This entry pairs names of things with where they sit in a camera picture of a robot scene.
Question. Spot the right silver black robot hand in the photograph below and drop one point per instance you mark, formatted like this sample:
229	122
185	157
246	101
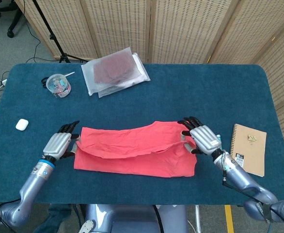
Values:
203	138

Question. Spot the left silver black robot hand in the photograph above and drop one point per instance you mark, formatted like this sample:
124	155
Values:
57	143

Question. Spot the red t-shirt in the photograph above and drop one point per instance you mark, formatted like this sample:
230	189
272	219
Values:
132	157

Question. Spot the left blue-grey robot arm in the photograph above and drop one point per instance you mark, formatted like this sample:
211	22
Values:
30	184

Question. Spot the white green marker pen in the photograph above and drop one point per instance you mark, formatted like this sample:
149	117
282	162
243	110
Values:
219	138

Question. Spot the white earbud case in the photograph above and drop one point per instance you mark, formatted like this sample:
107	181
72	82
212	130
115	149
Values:
22	124

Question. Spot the kraft spiral notebook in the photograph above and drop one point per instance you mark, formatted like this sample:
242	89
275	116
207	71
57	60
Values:
248	155

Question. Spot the clear plastic jar of clips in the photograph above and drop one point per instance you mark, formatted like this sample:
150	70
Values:
58	86

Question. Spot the blue felt table mat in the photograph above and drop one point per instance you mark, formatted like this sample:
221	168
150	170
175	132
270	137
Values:
156	92

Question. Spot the person leg in jeans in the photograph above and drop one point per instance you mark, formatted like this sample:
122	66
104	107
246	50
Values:
54	216

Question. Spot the silver table leg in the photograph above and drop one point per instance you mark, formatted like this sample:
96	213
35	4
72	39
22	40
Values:
197	218

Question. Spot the white power strip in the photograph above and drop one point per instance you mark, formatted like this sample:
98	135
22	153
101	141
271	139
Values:
4	82

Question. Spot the white bagged garment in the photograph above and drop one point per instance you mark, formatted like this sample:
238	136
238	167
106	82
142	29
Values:
143	75

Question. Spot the clear bag with maroon garment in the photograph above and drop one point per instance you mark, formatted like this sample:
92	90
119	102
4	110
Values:
113	68

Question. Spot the blue-grey robot torso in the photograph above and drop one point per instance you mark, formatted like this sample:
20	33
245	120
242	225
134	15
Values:
132	218

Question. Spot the black tripod stand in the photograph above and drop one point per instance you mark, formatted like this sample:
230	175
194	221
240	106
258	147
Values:
52	36

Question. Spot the wicker folding screen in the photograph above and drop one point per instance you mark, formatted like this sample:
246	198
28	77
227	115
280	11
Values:
185	29

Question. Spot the black office chair base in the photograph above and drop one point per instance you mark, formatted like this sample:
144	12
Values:
13	21

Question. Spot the silver perforated robot bracket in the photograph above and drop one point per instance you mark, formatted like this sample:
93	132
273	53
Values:
87	226

